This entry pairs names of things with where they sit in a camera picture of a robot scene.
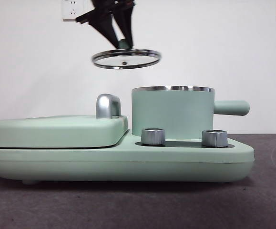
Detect glass lid with green knob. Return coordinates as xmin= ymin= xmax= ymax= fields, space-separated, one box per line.
xmin=92 ymin=39 xmax=162 ymax=70

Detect mint green pot with handle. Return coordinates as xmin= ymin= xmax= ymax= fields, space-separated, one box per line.
xmin=131 ymin=85 xmax=250 ymax=140

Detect mint green hinged griddle cover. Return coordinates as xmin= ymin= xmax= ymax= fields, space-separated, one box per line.
xmin=0 ymin=115 xmax=129 ymax=148

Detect white wall socket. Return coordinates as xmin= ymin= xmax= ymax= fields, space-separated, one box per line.
xmin=61 ymin=0 xmax=85 ymax=21

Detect silver round control knob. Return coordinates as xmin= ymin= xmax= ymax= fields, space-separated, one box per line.
xmin=141 ymin=128 xmax=166 ymax=146
xmin=201 ymin=130 xmax=228 ymax=147

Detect silver griddle cover handle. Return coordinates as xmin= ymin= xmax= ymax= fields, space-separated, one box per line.
xmin=95 ymin=94 xmax=122 ymax=119

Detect black glossy control panel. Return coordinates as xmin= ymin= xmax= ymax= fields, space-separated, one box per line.
xmin=135 ymin=141 xmax=229 ymax=148

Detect mint green breakfast machine base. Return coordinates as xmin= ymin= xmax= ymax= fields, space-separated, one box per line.
xmin=0 ymin=130 xmax=255 ymax=186

